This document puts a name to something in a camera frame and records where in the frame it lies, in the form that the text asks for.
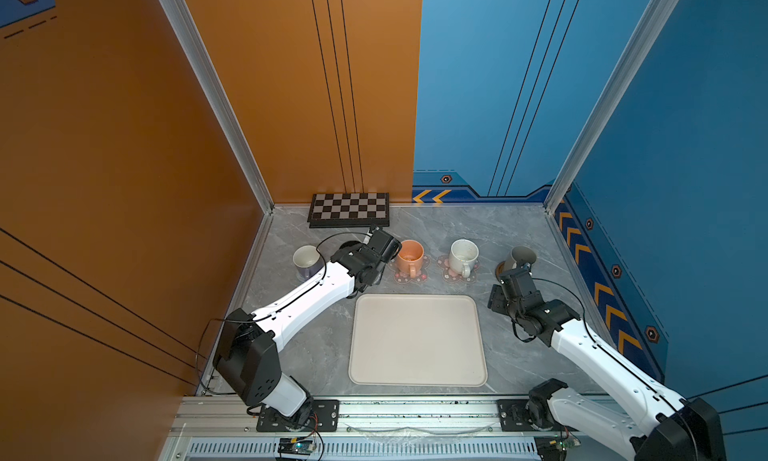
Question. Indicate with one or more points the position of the grey mug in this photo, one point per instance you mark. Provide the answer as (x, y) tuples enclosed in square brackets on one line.
[(520, 256)]

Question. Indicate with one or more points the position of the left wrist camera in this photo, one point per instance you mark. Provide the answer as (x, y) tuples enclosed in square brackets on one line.
[(380, 247)]

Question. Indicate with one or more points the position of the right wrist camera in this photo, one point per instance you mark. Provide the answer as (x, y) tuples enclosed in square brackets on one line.
[(519, 284)]

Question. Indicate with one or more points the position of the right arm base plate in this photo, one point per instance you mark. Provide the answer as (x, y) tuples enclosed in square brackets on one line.
[(514, 416)]

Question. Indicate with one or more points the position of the beige serving tray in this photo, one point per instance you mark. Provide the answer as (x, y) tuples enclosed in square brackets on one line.
[(417, 340)]

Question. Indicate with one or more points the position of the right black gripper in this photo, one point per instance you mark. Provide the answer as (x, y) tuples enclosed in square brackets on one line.
[(495, 298)]

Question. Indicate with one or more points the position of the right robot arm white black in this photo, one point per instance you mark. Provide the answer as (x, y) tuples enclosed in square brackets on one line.
[(654, 422)]

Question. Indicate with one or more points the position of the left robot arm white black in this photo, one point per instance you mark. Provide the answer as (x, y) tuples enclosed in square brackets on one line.
[(247, 354)]

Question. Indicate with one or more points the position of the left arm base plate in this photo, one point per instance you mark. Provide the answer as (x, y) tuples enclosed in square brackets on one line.
[(314, 414)]

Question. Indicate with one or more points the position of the green circuit board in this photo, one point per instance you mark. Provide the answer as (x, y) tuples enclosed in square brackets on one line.
[(298, 449)]

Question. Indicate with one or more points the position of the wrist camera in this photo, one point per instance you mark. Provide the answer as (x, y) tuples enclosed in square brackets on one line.
[(380, 247), (519, 284)]

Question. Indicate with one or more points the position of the right small circuit board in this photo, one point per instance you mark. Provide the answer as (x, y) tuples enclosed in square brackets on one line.
[(555, 448)]

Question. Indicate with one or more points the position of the pink flower coaster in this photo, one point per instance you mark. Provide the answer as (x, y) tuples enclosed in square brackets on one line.
[(410, 271), (449, 275)]

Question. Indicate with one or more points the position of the aluminium rail frame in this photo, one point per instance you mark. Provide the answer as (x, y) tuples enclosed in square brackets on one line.
[(399, 427)]

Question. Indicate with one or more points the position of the brown white chessboard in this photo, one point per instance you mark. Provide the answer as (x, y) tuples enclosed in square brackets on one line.
[(349, 210)]

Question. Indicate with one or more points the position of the orange pink mug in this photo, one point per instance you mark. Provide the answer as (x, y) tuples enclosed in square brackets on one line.
[(411, 250)]

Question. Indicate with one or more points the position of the purple mug white inside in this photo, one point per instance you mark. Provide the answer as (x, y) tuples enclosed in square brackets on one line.
[(308, 261)]

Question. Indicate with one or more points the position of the brown wooden round coaster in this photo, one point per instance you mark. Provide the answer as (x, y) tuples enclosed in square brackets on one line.
[(499, 269)]

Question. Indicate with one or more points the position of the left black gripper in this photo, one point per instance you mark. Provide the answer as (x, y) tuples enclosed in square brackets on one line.
[(379, 275)]

